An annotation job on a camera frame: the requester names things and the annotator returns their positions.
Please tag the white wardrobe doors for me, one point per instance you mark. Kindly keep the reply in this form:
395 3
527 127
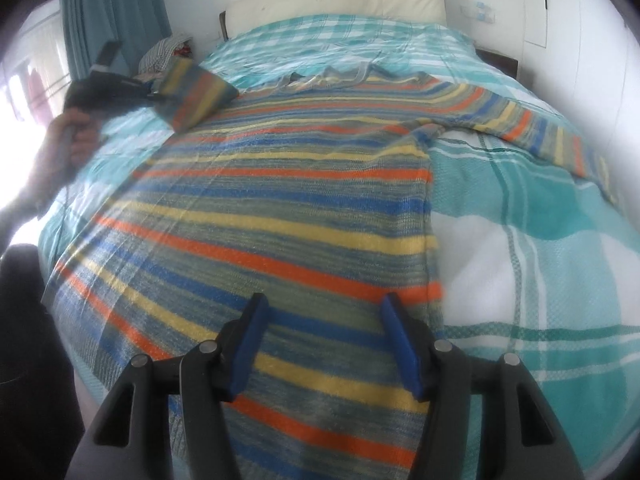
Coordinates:
565 10

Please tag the person's dark clothing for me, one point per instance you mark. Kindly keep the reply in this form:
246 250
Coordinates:
30 360

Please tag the pile of clothes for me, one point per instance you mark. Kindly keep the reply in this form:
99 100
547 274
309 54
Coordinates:
162 52

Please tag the person's left hand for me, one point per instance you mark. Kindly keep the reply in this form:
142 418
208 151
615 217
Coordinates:
75 135

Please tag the striped knit sweater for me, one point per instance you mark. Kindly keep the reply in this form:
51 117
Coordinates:
280 200

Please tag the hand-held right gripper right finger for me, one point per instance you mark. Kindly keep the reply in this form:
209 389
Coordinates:
404 355

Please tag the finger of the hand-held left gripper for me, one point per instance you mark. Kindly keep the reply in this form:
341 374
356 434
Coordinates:
154 95

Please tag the white wall socket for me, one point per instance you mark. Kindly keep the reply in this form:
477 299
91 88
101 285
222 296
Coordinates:
478 12

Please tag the person's left forearm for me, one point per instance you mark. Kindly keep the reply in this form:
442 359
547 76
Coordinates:
30 187

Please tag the teal curtain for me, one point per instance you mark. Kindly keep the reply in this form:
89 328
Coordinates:
115 15

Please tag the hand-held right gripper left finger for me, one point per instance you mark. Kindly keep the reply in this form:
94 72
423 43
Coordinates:
246 355

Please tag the teal checked bed blanket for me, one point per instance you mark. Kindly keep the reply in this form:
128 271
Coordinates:
525 260

